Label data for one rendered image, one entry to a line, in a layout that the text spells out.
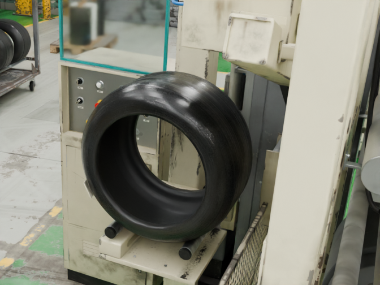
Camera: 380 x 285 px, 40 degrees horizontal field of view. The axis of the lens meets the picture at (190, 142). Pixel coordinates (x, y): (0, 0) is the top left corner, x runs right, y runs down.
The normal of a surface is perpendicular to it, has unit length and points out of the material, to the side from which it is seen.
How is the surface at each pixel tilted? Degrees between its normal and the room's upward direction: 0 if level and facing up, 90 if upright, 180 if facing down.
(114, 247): 90
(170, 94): 43
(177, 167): 90
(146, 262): 0
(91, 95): 90
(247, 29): 72
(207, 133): 60
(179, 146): 90
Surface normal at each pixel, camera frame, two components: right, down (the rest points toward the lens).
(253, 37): -0.33, 0.03
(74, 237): -0.36, 0.33
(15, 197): 0.07, -0.92
